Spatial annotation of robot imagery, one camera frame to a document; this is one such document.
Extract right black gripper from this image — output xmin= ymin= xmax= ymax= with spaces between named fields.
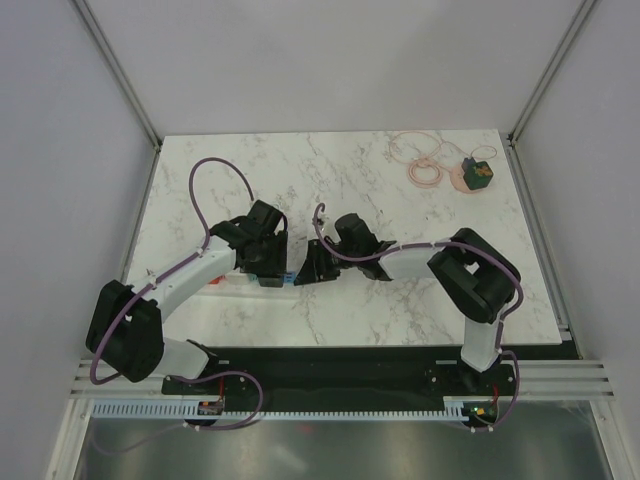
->
xmin=294 ymin=238 xmax=361 ymax=286

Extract white power strip coloured sockets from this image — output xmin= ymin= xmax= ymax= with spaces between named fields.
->
xmin=209 ymin=271 xmax=297 ymax=285

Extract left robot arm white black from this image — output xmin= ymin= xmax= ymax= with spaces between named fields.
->
xmin=86 ymin=200 xmax=288 ymax=393

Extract green cube plug adapter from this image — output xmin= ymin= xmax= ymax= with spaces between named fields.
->
xmin=461 ymin=157 xmax=494 ymax=191

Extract pink round disc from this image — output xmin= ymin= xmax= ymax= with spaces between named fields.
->
xmin=449 ymin=165 xmax=481 ymax=195

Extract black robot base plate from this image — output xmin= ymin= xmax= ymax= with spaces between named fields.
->
xmin=162 ymin=346 xmax=516 ymax=409

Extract pink coiled cable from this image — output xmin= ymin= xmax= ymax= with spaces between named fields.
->
xmin=384 ymin=130 xmax=498 ymax=188

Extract grey slotted cable duct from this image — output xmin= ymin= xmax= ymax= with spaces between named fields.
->
xmin=90 ymin=397 xmax=471 ymax=422

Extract aluminium rail bar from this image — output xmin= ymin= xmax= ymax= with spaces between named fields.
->
xmin=69 ymin=360 xmax=614 ymax=401

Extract left aluminium frame post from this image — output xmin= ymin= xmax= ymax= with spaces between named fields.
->
xmin=69 ymin=0 xmax=163 ymax=153

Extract aluminium frame post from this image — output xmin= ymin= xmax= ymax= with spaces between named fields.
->
xmin=69 ymin=0 xmax=163 ymax=153
xmin=506 ymin=0 xmax=600 ymax=147

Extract right aluminium frame post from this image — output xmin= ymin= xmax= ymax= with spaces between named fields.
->
xmin=506 ymin=0 xmax=600 ymax=147

